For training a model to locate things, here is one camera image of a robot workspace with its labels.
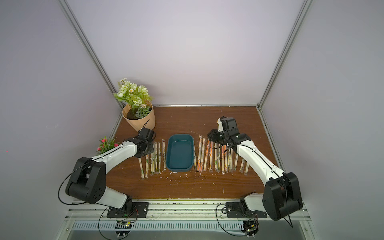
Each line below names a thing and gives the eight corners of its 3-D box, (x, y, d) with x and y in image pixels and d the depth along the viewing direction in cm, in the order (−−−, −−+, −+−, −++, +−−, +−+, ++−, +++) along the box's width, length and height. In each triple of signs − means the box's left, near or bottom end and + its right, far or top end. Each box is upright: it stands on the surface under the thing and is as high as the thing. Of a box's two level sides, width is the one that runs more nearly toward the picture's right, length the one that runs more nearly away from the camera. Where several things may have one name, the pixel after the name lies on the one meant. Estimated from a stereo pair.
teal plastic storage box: (164, 172, 88) (162, 168, 83) (169, 139, 103) (167, 134, 98) (193, 172, 88) (192, 168, 83) (193, 139, 103) (193, 134, 98)
